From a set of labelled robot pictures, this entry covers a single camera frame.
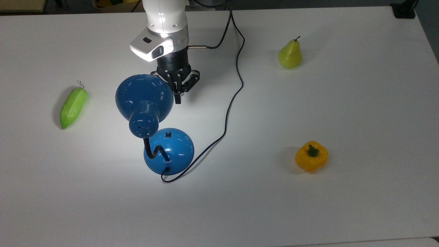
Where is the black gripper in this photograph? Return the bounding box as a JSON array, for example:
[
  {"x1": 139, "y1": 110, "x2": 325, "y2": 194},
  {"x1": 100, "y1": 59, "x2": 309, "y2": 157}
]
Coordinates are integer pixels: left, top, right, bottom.
[{"x1": 156, "y1": 47, "x2": 201, "y2": 104}]

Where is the blue desk lamp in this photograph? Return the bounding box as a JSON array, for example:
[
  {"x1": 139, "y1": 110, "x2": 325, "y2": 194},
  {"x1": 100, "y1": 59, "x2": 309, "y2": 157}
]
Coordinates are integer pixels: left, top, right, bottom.
[{"x1": 115, "y1": 74, "x2": 195, "y2": 175}]

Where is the cardboard box with yellow items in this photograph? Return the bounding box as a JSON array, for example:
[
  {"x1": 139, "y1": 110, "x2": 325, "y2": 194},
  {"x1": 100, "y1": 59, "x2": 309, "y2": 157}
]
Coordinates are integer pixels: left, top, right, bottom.
[{"x1": 92, "y1": 0, "x2": 144, "y2": 13}]

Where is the green pear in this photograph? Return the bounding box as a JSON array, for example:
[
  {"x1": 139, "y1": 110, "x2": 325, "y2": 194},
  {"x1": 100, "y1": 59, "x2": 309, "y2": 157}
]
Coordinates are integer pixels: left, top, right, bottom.
[{"x1": 278, "y1": 36, "x2": 303, "y2": 70}]

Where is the green cucumber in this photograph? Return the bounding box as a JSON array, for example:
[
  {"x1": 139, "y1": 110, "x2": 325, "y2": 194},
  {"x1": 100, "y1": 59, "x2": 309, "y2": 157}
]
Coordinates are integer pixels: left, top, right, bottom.
[{"x1": 60, "y1": 81, "x2": 89, "y2": 130}]

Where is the yellow bell pepper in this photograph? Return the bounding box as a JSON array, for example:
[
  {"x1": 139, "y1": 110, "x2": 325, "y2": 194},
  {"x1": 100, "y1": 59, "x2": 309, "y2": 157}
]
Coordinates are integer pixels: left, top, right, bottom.
[{"x1": 295, "y1": 141, "x2": 329, "y2": 173}]

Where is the wooden side table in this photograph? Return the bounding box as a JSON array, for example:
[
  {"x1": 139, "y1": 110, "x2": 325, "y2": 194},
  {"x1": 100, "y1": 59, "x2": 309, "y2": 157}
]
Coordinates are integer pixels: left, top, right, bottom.
[{"x1": 0, "y1": 0, "x2": 47, "y2": 13}]

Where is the black corner clamp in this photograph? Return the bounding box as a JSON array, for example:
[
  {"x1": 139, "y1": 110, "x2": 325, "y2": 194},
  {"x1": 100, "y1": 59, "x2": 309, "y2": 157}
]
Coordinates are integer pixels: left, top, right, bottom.
[{"x1": 391, "y1": 0, "x2": 418, "y2": 19}]

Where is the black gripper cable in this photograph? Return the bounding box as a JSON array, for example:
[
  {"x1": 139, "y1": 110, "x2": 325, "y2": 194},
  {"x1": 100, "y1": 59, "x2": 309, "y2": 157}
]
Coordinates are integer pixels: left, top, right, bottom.
[{"x1": 188, "y1": 9, "x2": 234, "y2": 49}]

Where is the black lamp power cord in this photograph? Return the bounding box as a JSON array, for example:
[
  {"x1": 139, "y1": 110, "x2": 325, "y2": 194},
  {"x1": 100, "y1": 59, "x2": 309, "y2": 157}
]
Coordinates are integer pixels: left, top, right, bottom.
[{"x1": 161, "y1": 10, "x2": 246, "y2": 183}]

